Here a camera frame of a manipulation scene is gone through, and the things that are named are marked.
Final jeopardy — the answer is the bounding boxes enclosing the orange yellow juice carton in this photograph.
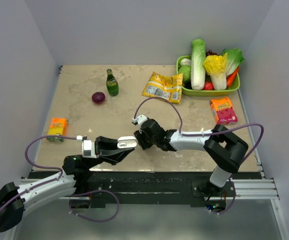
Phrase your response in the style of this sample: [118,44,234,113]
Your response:
[46,118,68,142]

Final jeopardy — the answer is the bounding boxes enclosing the green lettuce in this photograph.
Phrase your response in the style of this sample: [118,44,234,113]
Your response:
[222,48,245,77]

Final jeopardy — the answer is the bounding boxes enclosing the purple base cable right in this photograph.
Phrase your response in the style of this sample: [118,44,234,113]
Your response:
[208,179,237,216]

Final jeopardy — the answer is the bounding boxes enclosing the orange carrot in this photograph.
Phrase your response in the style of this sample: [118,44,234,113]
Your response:
[226,66,240,88]

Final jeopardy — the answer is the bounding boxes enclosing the dark red grapes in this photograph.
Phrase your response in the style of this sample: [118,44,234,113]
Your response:
[205,50,218,57]

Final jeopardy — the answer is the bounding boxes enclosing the purple red onion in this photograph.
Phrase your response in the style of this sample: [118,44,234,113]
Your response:
[91,91,106,104]

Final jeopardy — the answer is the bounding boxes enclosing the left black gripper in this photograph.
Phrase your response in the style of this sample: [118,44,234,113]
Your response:
[84,135,135,170]

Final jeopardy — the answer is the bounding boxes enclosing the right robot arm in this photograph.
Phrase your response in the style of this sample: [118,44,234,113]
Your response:
[132,115,249,197]

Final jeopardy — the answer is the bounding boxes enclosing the yellow snack bag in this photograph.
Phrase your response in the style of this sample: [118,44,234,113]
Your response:
[142,72,183,104]

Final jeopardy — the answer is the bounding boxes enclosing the yellow leaf cabbage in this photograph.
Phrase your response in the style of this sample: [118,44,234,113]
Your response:
[203,53,228,91]

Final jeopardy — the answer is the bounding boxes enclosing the round green cabbage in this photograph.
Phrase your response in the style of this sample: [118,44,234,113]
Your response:
[178,65,191,83]

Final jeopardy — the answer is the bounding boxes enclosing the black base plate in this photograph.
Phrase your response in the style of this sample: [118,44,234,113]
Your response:
[28,170,263,210]

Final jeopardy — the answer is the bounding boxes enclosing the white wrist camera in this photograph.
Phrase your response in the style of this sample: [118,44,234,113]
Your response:
[76,135,97,159]
[131,114,148,127]

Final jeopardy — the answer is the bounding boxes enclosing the pink orange snack box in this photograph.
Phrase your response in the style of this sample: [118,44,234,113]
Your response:
[209,97,238,125]

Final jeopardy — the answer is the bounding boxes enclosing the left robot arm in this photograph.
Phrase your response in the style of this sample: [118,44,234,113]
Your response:
[0,135,137,233]

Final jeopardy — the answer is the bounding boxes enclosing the aluminium rail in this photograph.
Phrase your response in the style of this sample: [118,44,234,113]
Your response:
[231,177,281,201]

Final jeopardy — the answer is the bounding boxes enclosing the white cauliflower piece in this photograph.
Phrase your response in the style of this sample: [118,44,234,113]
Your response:
[180,58,192,66]

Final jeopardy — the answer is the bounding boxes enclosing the white earbud charging case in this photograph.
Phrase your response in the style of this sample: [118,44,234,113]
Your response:
[117,136,138,149]

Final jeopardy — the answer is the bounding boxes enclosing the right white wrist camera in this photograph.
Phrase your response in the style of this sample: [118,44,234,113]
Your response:
[131,114,148,127]

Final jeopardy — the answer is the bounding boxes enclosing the napa cabbage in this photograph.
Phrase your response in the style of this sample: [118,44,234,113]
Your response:
[190,38,206,91]

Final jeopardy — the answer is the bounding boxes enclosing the green plastic basket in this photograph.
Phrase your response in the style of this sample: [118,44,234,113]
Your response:
[175,55,241,97]

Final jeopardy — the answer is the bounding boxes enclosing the green glass bottle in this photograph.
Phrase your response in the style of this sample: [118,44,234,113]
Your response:
[106,68,119,97]

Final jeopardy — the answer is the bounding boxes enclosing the red tomato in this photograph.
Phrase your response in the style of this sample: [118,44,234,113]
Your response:
[203,81,214,91]

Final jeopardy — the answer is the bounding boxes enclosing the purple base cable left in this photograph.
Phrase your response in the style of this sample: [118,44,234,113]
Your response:
[68,189,120,222]

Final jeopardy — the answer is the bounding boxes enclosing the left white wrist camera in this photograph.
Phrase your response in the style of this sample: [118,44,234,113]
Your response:
[76,135,97,159]

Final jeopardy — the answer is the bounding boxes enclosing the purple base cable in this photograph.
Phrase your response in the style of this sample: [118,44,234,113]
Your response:
[208,179,237,216]
[68,189,120,222]

